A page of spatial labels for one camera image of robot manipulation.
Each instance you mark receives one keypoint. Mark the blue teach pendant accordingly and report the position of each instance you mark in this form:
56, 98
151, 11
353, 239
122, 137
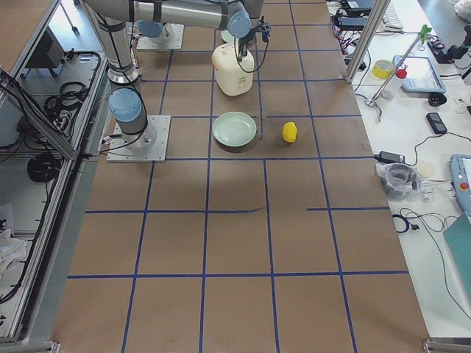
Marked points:
422, 77

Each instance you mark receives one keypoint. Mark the yellow tape roll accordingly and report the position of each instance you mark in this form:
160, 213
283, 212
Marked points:
382, 69

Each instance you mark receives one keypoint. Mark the pale green plate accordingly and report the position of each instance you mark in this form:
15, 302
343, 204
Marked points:
226, 36
234, 129

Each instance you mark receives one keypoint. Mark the black power adapter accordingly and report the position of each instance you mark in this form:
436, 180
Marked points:
389, 157

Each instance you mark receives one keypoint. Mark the pale green plate left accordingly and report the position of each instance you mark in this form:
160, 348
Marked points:
226, 36

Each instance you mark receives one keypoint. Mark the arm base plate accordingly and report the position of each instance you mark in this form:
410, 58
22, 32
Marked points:
145, 44
150, 146

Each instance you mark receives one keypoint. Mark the pale green plate right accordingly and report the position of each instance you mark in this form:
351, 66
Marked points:
234, 129

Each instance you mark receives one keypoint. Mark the white rice cooker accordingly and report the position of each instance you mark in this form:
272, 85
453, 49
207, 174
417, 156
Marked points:
233, 77

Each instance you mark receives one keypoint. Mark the aluminium frame post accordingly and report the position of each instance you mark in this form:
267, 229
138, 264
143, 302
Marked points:
373, 21

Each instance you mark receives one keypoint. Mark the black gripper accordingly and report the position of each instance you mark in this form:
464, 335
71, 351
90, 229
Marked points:
246, 39

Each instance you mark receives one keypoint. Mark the black smartphone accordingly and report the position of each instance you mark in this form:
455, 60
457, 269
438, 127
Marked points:
436, 123

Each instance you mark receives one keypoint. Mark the yellow toy potato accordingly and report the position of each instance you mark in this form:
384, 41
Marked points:
289, 132

